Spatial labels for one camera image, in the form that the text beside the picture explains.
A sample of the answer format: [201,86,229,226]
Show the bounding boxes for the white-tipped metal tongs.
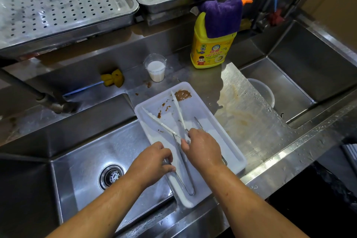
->
[141,90,192,142]

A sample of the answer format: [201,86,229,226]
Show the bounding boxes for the white plastic tray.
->
[134,81,247,209]

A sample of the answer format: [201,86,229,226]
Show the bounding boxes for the clear cup with white liquid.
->
[144,53,167,83]

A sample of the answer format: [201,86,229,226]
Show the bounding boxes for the steel tongs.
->
[194,116,228,166]
[163,134,196,196]

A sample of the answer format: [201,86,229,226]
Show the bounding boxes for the yellow detergent bottle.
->
[190,0,254,69]

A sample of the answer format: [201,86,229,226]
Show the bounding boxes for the red cloth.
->
[269,9,284,26]

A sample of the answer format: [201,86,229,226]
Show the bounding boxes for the person's left hand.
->
[125,141,177,191]

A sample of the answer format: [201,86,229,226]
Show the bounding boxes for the brown cardboard box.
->
[302,0,357,51]

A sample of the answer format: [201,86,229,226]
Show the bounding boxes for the person's right forearm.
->
[200,162,309,238]

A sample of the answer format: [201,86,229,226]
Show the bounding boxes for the yellow sponge brush, blue handle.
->
[63,68,125,97]

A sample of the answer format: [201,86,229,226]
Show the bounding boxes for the stainless steel sink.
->
[239,20,357,129]
[0,93,178,235]

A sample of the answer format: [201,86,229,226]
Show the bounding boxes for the person's right hand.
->
[180,128,223,174]

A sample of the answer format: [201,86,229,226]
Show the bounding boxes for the small yellow sponge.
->
[239,18,253,31]

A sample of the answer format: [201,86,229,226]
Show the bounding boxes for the purple cloth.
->
[198,0,243,39]

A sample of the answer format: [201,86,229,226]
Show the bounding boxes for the person's left forearm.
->
[46,173,145,238]

